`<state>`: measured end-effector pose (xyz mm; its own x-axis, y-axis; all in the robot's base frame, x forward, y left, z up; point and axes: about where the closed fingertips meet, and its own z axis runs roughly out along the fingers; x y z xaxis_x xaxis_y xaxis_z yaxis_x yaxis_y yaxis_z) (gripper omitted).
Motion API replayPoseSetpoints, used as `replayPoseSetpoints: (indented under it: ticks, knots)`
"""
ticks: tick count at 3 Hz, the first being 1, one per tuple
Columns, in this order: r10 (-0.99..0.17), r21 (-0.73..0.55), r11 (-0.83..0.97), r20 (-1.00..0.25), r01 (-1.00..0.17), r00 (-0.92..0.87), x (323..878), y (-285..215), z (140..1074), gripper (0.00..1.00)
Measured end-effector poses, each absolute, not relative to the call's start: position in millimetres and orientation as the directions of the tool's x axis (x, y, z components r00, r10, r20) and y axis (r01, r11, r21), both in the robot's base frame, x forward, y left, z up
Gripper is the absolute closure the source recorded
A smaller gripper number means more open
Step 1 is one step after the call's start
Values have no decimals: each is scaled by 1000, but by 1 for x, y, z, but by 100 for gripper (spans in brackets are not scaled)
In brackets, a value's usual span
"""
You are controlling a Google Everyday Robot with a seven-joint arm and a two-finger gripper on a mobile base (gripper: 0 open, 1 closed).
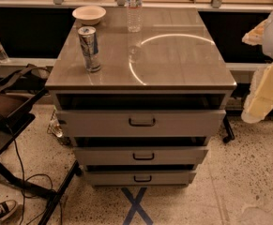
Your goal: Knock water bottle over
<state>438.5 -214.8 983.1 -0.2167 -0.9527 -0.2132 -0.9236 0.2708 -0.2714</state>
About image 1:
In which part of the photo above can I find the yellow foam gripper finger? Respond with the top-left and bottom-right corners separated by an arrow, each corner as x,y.
241,64 -> 273,124
242,20 -> 266,46

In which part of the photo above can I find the clear plastic water bottle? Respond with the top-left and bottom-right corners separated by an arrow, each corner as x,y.
126,0 -> 143,32

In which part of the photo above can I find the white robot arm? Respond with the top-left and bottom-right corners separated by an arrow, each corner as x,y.
241,11 -> 273,124

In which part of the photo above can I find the grey three-drawer cabinet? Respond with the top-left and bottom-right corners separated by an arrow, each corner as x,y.
44,6 -> 238,188

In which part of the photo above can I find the top grey drawer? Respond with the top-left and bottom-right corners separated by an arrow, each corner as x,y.
56,110 -> 225,137

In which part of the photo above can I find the grey drawer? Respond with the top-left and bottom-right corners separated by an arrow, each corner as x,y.
74,146 -> 207,165
56,110 -> 225,137
85,170 -> 196,186

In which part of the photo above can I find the silver blue energy drink can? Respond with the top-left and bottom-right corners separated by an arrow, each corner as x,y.
78,26 -> 100,72

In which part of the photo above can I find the white paper bowl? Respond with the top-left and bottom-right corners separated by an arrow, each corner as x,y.
72,6 -> 106,25

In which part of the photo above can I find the blue tape X mark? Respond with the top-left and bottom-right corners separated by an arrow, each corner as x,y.
121,187 -> 153,225

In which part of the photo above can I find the bottom grey drawer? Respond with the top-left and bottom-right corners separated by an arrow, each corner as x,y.
85,170 -> 196,186

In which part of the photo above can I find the middle grey drawer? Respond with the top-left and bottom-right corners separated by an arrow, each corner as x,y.
74,146 -> 207,165

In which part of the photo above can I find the black cable on floor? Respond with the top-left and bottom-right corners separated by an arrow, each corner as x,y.
6,125 -> 64,225

